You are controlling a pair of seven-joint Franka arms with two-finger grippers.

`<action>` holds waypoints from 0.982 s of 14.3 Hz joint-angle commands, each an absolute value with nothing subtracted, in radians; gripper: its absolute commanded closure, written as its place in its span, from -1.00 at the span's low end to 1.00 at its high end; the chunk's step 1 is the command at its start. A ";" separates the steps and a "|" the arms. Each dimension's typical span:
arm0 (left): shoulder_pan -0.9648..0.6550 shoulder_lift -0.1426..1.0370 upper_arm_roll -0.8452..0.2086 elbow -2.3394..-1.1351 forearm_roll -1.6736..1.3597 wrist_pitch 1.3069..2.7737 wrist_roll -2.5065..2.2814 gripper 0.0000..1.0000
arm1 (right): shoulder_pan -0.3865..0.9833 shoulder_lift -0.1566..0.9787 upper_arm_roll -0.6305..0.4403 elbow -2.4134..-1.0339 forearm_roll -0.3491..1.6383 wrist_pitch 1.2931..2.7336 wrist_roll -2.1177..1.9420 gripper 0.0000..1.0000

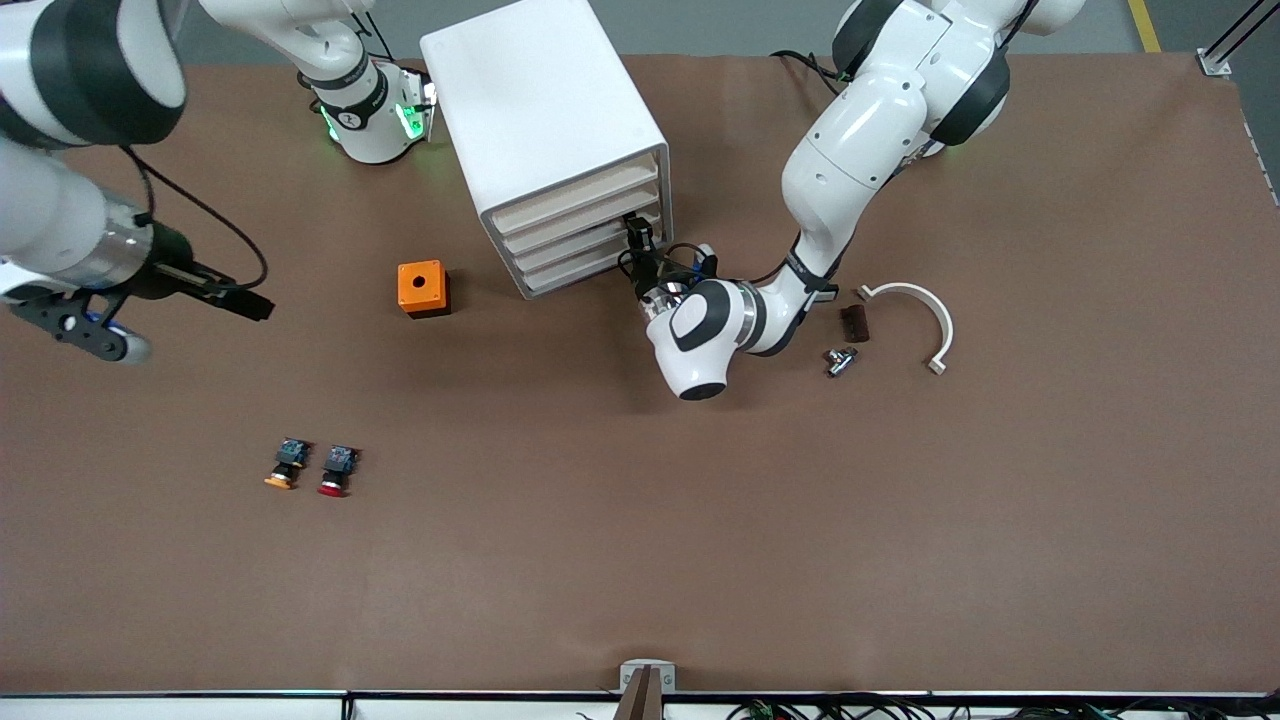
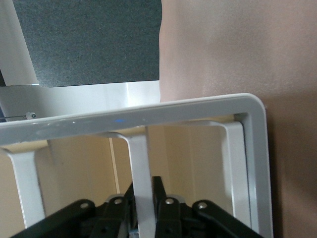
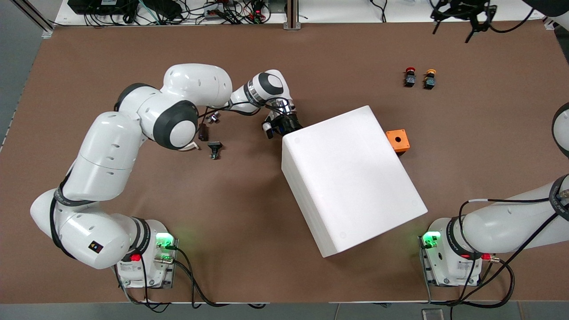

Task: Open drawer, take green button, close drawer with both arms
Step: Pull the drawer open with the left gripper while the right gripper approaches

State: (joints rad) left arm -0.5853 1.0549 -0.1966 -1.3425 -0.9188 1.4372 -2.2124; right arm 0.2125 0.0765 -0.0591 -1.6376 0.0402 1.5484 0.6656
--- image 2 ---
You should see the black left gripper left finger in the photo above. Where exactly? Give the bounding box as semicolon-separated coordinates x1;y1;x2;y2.
9;184;137;238

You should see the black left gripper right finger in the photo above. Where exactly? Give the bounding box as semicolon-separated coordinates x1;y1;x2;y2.
152;176;267;238

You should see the white drawer cabinet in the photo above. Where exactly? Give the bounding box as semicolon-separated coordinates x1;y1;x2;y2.
0;93;274;238

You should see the brown table cover sheet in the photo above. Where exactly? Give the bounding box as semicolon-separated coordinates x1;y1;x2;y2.
158;0;317;238

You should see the white frame beam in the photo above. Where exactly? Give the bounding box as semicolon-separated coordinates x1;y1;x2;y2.
0;0;39;87

